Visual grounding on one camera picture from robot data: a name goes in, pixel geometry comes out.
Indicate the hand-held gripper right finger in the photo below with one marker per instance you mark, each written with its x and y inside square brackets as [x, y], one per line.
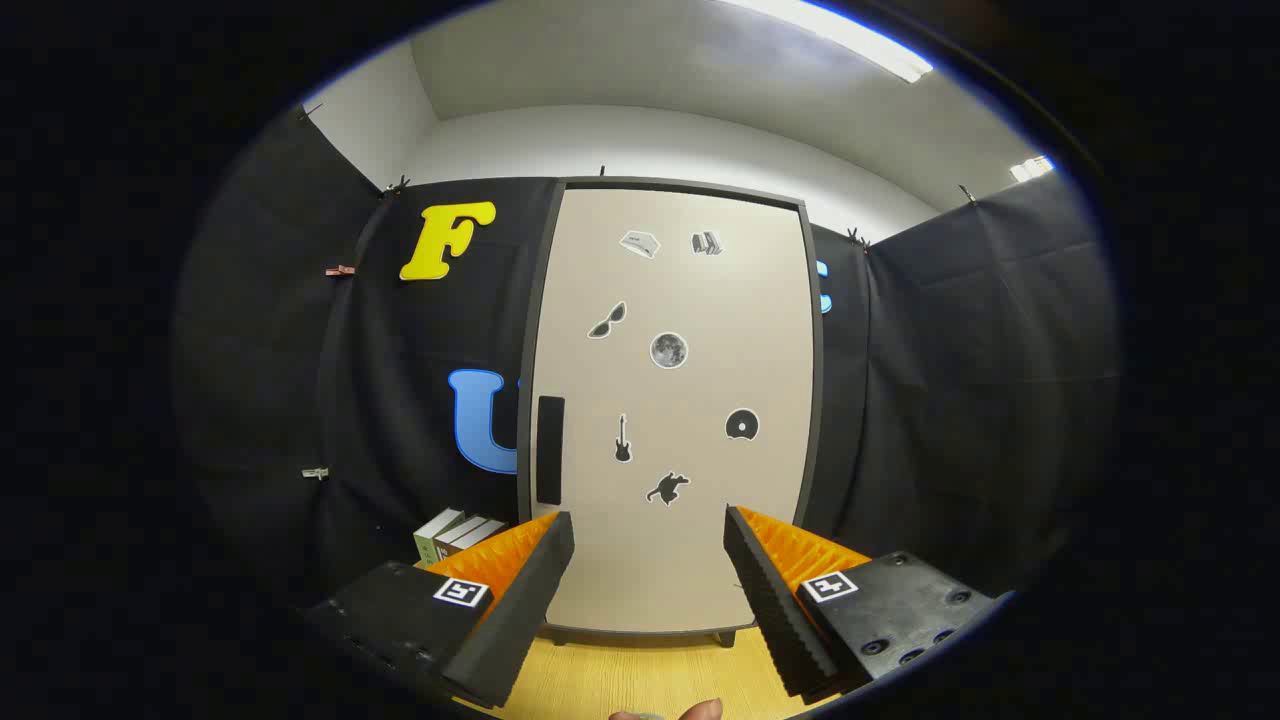
[775, 600]

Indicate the grey cabinet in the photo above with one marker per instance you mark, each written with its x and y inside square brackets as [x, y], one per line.
[818, 400]

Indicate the black backdrop cloth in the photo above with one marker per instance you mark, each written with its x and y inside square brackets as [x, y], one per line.
[380, 400]

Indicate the green book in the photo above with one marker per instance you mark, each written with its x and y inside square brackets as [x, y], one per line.
[432, 538]

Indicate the silver cloth clip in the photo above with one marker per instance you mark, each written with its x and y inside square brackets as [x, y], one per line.
[316, 472]

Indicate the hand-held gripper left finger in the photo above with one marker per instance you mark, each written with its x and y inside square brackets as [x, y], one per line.
[520, 610]

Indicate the small ceiling light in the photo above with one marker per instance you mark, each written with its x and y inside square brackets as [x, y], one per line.
[1032, 168]

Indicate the long ceiling light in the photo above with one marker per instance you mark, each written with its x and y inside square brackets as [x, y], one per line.
[850, 35]

